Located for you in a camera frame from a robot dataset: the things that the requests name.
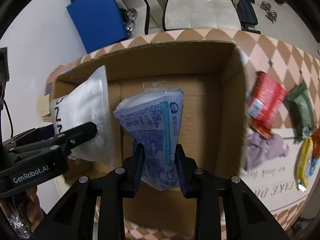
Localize white vacuum pack pouch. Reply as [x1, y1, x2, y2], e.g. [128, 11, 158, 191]
[50, 66, 116, 168]

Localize grey purple cloth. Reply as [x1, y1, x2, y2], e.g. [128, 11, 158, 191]
[244, 132, 289, 171]

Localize yellow silver glitter pouch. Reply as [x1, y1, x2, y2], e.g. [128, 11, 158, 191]
[296, 137, 313, 192]

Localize blue wet wipes pack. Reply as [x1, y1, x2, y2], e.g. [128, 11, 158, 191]
[113, 87, 184, 191]

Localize orange snack bag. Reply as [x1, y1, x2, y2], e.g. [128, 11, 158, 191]
[311, 129, 320, 159]

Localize light blue stick packet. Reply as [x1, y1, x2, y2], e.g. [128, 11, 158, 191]
[309, 158, 319, 177]

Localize person's left hand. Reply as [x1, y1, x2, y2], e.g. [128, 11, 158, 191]
[1, 186, 46, 239]

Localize open cardboard box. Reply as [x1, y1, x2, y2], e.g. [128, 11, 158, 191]
[49, 39, 251, 235]

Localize red snack packet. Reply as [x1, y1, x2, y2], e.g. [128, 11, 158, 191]
[247, 71, 287, 140]

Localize green snack packet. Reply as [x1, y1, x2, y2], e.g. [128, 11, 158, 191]
[285, 81, 316, 142]

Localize chrome dumbbell plates by bench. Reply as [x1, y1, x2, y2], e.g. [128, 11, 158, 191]
[119, 8, 138, 38]

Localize checkered orange tablecloth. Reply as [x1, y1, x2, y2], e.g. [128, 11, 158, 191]
[46, 29, 319, 229]

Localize chrome dumbbell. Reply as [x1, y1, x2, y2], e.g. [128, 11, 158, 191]
[260, 1, 278, 23]

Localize white padded chair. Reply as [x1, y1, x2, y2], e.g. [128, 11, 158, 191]
[157, 0, 241, 30]

